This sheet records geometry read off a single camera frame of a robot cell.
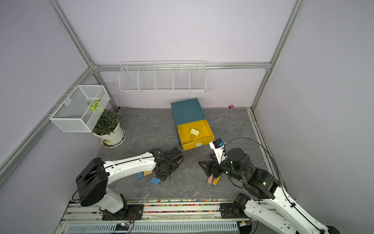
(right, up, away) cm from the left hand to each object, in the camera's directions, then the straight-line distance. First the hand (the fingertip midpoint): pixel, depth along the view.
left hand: (173, 172), depth 82 cm
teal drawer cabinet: (+7, +35, +8) cm, 37 cm away
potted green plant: (-41, +24, +7) cm, 48 cm away
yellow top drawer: (+19, +20, +3) cm, 27 cm away
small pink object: (+45, +42, +42) cm, 74 cm away
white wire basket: (-53, +35, 0) cm, 63 cm away
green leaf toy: (-45, +38, -1) cm, 59 cm away
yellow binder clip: (+12, +23, +3) cm, 26 cm away
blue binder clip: (-10, -6, +2) cm, 12 cm away
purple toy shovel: (+21, -4, -1) cm, 21 cm away
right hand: (+16, +12, -17) cm, 26 cm away
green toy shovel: (+24, -5, -1) cm, 24 cm away
